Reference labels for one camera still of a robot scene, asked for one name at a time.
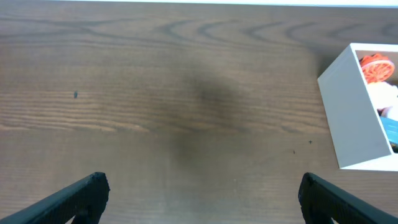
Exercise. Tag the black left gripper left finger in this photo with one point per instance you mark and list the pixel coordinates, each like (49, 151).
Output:
(81, 202)

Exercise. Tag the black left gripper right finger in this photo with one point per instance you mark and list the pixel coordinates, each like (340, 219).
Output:
(323, 202)

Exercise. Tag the orange round gear toy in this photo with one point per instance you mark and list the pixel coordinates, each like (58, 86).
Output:
(376, 68)

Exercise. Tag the white cardboard box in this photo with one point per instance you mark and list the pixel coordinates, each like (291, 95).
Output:
(358, 135)

